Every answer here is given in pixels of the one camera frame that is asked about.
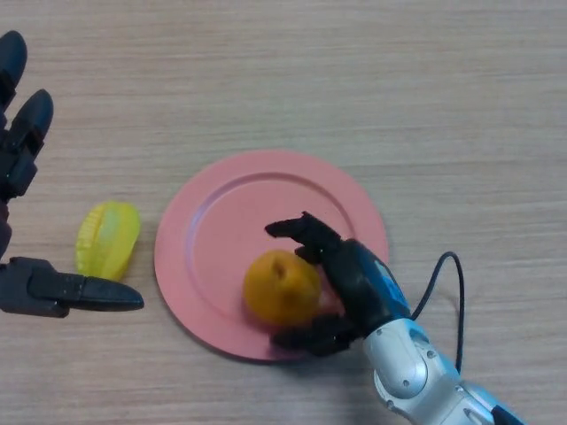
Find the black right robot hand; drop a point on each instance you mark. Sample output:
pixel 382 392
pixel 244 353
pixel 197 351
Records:
pixel 363 288

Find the yellow starfruit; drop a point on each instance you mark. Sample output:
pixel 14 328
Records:
pixel 106 239

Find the yellow pear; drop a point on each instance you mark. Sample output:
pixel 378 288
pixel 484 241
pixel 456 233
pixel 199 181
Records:
pixel 279 292

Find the pink round plate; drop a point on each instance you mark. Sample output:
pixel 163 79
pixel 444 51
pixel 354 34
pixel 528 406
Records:
pixel 217 248

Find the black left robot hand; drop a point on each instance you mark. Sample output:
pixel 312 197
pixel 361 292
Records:
pixel 20 155

